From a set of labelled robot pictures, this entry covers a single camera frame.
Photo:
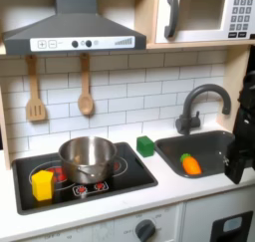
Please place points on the yellow toy block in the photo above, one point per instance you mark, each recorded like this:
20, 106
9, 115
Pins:
42, 186

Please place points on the grey range hood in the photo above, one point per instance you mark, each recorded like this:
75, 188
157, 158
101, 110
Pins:
74, 28

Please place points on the black toy stove top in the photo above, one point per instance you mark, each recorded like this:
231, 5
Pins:
132, 176

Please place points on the dark grey tap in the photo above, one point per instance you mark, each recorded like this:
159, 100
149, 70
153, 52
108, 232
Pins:
189, 120

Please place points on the green toy block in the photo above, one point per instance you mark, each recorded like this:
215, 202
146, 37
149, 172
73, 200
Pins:
145, 147

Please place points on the dark grey oven knob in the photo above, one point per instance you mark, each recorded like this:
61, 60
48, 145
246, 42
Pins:
145, 231

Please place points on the light wood shelf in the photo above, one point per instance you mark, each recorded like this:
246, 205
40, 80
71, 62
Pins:
199, 45

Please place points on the orange toy carrot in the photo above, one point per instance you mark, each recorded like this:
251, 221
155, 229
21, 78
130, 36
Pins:
191, 165

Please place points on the steel pot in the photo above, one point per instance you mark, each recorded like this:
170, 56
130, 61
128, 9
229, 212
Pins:
87, 159

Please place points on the dark grey sink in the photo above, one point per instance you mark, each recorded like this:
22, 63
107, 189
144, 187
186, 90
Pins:
199, 146

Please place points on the white toy microwave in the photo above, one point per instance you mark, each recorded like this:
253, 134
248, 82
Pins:
202, 15

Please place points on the black oven door panel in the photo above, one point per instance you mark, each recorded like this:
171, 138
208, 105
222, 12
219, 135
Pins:
219, 232

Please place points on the wooden slotted spatula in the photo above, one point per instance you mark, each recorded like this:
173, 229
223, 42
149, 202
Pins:
35, 110

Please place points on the wooden spoon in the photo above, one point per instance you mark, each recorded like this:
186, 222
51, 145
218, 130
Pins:
86, 103

